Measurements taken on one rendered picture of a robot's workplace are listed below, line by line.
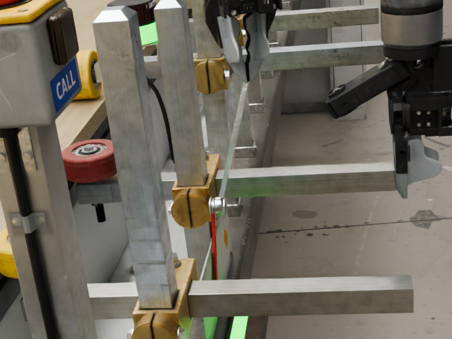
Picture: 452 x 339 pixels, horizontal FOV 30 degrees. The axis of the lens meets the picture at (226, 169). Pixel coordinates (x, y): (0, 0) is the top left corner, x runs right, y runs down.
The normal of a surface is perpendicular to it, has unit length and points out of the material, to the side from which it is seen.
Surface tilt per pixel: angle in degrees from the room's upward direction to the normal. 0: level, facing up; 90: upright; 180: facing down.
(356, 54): 90
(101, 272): 90
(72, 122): 0
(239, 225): 0
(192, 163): 90
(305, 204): 0
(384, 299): 90
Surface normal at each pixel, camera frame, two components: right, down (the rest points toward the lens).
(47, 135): 0.99, -0.04
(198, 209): -0.12, 0.40
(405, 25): -0.37, 0.39
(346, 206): -0.11, -0.92
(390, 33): -0.79, 0.31
